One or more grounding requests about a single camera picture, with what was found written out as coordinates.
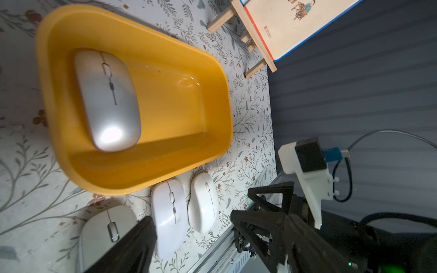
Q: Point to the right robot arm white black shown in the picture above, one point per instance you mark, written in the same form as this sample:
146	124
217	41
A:
372	250

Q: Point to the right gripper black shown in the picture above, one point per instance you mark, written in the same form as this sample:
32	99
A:
279	198

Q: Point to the yellow plastic storage box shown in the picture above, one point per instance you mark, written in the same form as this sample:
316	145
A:
183	97

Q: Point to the wooden easel stand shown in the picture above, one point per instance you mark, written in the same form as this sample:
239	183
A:
251	36

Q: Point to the grey white mouse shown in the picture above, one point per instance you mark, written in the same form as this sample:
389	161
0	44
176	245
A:
101	233

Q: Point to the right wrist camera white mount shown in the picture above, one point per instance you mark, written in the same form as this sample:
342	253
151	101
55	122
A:
307	161

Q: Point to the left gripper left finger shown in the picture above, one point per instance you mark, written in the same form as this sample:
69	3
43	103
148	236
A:
132	254

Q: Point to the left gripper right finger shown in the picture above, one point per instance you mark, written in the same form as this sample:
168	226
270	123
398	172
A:
278	238

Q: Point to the silver mouse row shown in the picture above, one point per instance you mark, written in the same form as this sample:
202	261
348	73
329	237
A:
109	99

